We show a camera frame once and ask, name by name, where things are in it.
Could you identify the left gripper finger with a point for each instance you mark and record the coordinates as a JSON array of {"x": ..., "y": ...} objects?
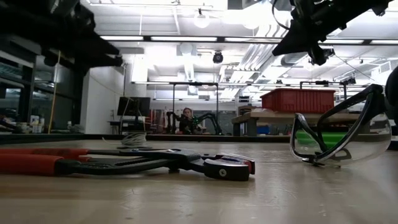
[
  {"x": 99, "y": 46},
  {"x": 99, "y": 62}
]

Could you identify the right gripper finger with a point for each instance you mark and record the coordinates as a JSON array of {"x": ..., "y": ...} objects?
[{"x": 295, "y": 40}]

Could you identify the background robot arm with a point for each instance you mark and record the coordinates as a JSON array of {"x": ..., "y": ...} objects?
[
  {"x": 211, "y": 119},
  {"x": 172, "y": 121}
]

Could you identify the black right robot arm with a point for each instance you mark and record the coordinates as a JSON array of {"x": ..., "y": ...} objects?
[{"x": 367, "y": 6}]

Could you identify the black computer monitor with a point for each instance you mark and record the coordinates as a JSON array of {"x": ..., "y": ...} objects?
[{"x": 133, "y": 106}]

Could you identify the red plastic crate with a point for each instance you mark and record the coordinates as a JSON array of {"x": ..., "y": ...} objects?
[{"x": 295, "y": 101}]

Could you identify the wooden top rolling workbench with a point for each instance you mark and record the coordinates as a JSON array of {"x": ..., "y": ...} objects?
[{"x": 273, "y": 115}]

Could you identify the black round ceiling fixture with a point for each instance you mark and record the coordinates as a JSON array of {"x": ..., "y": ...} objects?
[{"x": 217, "y": 57}]

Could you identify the overhead LED light bar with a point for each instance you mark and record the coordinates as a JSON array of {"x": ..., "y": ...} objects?
[{"x": 183, "y": 39}]

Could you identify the white containers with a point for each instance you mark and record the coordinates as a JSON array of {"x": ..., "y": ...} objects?
[{"x": 35, "y": 123}]

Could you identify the blue bin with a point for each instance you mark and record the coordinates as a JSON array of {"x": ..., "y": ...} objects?
[{"x": 262, "y": 130}]

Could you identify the white pendant lamp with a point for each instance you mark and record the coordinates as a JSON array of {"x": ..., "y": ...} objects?
[{"x": 201, "y": 20}]

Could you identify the clear safety glasses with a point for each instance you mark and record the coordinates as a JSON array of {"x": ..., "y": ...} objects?
[{"x": 373, "y": 102}]

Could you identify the green plastic bin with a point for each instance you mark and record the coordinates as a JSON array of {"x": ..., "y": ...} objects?
[{"x": 332, "y": 137}]

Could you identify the person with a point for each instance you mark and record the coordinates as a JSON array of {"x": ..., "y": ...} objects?
[{"x": 187, "y": 123}]

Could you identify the black aluminium table frame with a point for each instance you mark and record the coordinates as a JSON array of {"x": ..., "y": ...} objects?
[{"x": 62, "y": 138}]

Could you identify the black background station frame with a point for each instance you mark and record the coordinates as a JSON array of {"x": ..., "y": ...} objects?
[{"x": 195, "y": 83}]

